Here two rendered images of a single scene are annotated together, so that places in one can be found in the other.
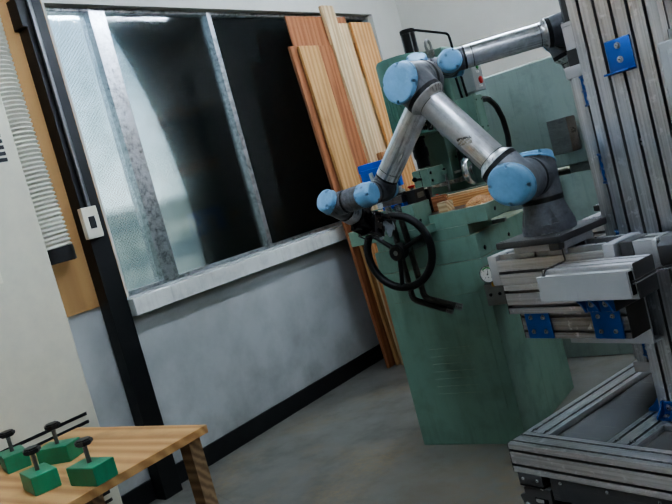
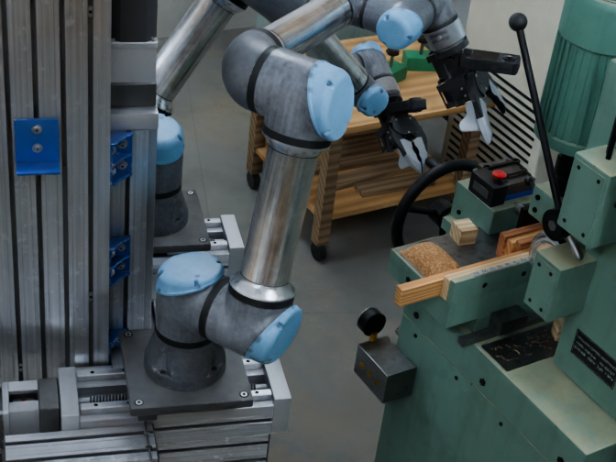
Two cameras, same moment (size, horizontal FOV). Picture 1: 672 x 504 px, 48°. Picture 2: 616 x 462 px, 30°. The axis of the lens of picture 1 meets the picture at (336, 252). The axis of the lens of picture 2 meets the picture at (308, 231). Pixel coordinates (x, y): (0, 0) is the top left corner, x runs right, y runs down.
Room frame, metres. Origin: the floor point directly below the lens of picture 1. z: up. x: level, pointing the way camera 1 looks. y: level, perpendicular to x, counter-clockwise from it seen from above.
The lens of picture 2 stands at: (3.16, -2.48, 2.24)
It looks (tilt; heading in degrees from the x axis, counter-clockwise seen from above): 34 degrees down; 109
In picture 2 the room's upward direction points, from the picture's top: 7 degrees clockwise
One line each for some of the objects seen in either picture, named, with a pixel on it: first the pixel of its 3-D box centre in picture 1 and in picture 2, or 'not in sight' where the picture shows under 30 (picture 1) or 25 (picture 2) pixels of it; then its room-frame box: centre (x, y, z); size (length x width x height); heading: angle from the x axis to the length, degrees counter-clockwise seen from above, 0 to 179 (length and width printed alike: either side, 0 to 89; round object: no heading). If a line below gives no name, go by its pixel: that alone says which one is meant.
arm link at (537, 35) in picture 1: (511, 43); (292, 35); (2.46, -0.72, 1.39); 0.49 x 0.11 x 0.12; 84
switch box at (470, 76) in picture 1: (470, 72); not in sight; (3.14, -0.72, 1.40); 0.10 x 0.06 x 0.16; 144
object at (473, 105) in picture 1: (472, 115); (598, 196); (3.05, -0.67, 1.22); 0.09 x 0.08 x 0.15; 144
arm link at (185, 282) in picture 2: not in sight; (192, 294); (2.43, -1.00, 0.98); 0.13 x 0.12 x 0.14; 174
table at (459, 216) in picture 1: (420, 224); (516, 244); (2.89, -0.34, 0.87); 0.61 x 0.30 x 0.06; 54
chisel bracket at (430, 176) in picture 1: (430, 178); (564, 215); (2.98, -0.43, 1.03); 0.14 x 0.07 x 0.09; 144
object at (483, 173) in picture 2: (403, 197); (500, 179); (2.81, -0.29, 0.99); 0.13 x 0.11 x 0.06; 54
